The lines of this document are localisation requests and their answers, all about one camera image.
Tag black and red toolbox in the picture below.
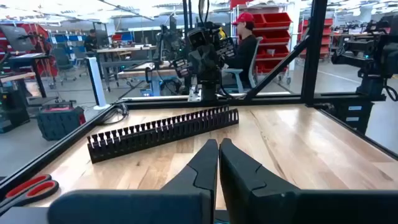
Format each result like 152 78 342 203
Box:
36 100 87 141

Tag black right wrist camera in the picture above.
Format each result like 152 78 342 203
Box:
187 26 218 49

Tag wooden workbench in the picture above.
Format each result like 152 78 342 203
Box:
95 44 157 93

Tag black slotted cable duct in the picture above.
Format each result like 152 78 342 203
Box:
86 105 240 165

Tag red-handled scissors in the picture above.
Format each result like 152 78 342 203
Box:
0 174 60 217

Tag black computer case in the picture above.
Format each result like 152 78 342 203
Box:
0 80 32 134

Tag dark office chair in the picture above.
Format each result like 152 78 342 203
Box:
51 46 78 86

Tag black standing desk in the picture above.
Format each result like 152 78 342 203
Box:
0 52 60 100

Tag wooden table with blue leg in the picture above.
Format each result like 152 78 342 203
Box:
117 60 190 97

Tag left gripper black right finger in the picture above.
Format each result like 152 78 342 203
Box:
219 138 398 224

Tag red cabinet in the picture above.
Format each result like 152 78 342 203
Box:
0 22 59 78

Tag shelf with red bins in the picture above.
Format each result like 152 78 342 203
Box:
229 0 294 85
298 17 334 62

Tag grey office chair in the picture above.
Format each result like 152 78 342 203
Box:
221 36 264 94

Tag person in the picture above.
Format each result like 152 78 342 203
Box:
83 29 99 53
223 11 259 90

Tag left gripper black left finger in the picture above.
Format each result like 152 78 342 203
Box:
46 139 219 224

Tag white post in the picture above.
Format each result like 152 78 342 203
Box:
85 57 111 110

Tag black monitor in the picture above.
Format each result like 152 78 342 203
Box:
0 24 35 53

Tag black cable coil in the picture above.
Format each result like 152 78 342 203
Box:
98 102 130 126

